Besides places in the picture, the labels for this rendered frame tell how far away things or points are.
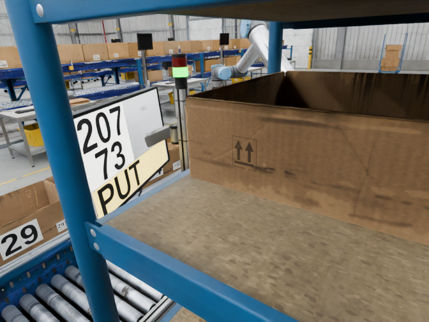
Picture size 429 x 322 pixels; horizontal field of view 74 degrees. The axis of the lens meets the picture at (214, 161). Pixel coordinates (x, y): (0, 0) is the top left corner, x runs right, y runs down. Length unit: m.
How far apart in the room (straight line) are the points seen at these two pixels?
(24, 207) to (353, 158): 1.65
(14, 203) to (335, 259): 1.62
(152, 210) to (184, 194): 0.04
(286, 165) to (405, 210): 0.10
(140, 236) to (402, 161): 0.22
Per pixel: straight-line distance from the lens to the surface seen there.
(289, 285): 0.22
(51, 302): 1.45
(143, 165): 1.00
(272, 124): 0.28
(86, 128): 0.78
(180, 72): 0.99
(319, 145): 0.27
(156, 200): 0.32
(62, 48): 6.60
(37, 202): 1.79
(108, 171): 0.84
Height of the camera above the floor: 1.70
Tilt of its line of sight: 23 degrees down
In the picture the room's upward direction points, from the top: 2 degrees counter-clockwise
